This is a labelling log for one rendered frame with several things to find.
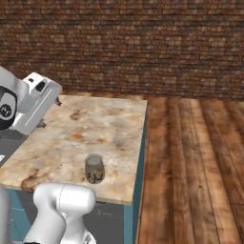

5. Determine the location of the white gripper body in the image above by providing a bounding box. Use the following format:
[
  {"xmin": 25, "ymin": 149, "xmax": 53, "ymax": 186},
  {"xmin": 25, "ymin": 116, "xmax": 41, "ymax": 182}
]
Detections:
[{"xmin": 12, "ymin": 79, "xmax": 63, "ymax": 136}]

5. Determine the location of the grey cabinet front panel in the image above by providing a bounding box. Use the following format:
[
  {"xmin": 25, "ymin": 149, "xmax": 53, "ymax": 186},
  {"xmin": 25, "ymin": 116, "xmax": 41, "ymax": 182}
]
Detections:
[{"xmin": 83, "ymin": 199, "xmax": 126, "ymax": 244}]

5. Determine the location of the glass jar with dark contents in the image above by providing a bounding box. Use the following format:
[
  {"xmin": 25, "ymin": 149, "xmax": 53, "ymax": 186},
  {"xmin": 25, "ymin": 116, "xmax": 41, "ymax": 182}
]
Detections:
[{"xmin": 84, "ymin": 153, "xmax": 106, "ymax": 185}]

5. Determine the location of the teal island cabinet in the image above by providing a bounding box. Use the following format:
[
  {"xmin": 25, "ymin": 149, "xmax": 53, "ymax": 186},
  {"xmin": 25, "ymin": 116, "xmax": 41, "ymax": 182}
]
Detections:
[{"xmin": 0, "ymin": 100, "xmax": 149, "ymax": 244}]

